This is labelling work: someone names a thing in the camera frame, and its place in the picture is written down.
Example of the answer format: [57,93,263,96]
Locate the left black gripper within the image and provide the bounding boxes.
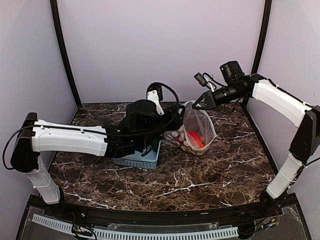
[139,105,187,150]

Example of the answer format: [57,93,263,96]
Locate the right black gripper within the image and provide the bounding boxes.
[192,83,245,110]

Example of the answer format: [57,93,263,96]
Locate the polka dot zip bag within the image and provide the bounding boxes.
[164,100,217,156]

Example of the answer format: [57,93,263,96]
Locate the orange red toy mango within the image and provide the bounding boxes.
[187,131,205,149]

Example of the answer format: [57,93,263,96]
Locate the light blue plastic basket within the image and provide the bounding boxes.
[112,140,161,170]

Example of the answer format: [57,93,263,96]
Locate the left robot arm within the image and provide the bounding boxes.
[6,99,185,218]

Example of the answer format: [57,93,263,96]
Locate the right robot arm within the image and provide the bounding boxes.
[192,60,320,217]

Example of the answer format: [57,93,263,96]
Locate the green toy cucumber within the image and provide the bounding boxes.
[140,142,160,158]

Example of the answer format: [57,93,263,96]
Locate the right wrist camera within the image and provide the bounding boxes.
[194,72,225,92]

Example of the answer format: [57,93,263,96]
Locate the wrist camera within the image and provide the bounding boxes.
[194,72,225,92]
[146,82,180,118]

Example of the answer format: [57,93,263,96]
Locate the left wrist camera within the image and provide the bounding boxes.
[146,82,180,118]

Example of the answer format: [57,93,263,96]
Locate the black front rail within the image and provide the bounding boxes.
[24,194,298,227]

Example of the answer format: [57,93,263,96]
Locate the right black frame post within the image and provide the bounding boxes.
[251,0,272,74]

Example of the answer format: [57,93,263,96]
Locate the black frame post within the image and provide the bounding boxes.
[251,0,272,74]
[49,0,82,109]

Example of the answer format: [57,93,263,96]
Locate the grey slotted cable duct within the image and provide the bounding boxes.
[32,214,239,240]

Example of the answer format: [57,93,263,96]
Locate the left black frame post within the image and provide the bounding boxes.
[49,0,82,109]

